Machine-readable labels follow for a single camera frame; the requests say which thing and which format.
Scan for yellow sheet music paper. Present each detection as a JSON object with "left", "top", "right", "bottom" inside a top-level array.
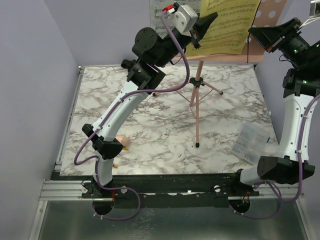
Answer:
[{"left": 186, "top": 0, "right": 260, "bottom": 57}]

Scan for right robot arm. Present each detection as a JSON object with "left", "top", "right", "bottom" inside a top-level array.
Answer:
[{"left": 230, "top": 17, "right": 320, "bottom": 196}]

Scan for yellow handled pliers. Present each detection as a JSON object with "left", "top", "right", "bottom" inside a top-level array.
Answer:
[{"left": 113, "top": 146, "right": 129, "bottom": 169}]

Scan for clear plastic compartment box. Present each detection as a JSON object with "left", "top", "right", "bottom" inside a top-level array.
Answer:
[{"left": 230, "top": 121, "right": 270, "bottom": 165}]

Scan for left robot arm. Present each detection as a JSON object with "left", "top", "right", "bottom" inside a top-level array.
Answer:
[{"left": 82, "top": 11, "right": 218, "bottom": 198}]

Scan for pink perforated music stand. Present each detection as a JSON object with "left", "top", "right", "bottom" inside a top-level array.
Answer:
[{"left": 161, "top": 0, "right": 287, "bottom": 147}]

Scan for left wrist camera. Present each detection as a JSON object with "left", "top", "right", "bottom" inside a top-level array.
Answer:
[{"left": 162, "top": 1, "right": 198, "bottom": 37}]

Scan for black microphone desk stand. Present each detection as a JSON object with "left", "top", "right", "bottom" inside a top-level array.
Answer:
[{"left": 120, "top": 59, "right": 136, "bottom": 70}]

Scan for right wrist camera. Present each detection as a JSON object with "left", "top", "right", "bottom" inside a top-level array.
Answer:
[{"left": 300, "top": 0, "right": 320, "bottom": 28}]

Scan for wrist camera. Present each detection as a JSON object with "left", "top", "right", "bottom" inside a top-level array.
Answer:
[
  {"left": 300, "top": 0, "right": 320, "bottom": 28},
  {"left": 162, "top": 1, "right": 198, "bottom": 37}
]

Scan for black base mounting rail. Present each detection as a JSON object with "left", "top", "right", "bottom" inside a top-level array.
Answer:
[{"left": 82, "top": 173, "right": 259, "bottom": 209}]

